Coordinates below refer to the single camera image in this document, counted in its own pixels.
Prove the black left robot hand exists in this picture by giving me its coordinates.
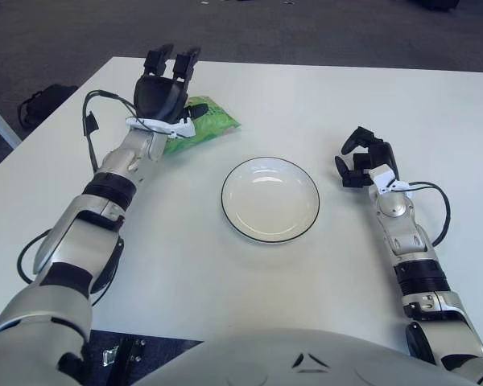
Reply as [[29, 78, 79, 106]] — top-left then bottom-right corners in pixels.
[[132, 43, 210, 124]]

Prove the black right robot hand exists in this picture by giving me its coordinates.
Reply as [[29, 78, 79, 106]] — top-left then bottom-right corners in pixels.
[[334, 126, 398, 189]]

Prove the green snack bag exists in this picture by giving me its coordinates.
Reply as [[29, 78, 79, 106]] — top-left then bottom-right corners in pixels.
[[163, 95, 242, 156]]

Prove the white plate with black rim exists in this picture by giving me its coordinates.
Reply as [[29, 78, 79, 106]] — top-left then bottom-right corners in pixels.
[[221, 156, 321, 245]]

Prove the black bag on floor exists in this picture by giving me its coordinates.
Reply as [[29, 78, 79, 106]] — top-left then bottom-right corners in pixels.
[[18, 84, 80, 129]]

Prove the dark bulky background object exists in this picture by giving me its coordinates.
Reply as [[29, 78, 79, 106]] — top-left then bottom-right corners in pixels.
[[410, 0, 462, 12]]

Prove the white table leg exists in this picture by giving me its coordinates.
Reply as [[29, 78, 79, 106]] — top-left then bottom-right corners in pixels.
[[0, 96, 23, 150]]

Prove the grey robot torso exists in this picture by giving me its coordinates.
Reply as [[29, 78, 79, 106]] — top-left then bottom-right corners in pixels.
[[132, 327, 480, 386]]

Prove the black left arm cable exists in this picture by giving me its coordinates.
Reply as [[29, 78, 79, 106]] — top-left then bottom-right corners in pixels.
[[18, 89, 144, 306]]

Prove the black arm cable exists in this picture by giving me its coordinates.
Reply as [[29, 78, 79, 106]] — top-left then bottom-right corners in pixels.
[[402, 181, 452, 247], [18, 89, 144, 306]]

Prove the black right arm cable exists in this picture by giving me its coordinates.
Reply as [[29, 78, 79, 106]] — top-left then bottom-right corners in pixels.
[[402, 181, 452, 247]]

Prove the black metal bracket with screws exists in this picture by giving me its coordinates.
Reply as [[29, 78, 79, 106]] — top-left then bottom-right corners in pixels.
[[103, 336, 148, 386]]

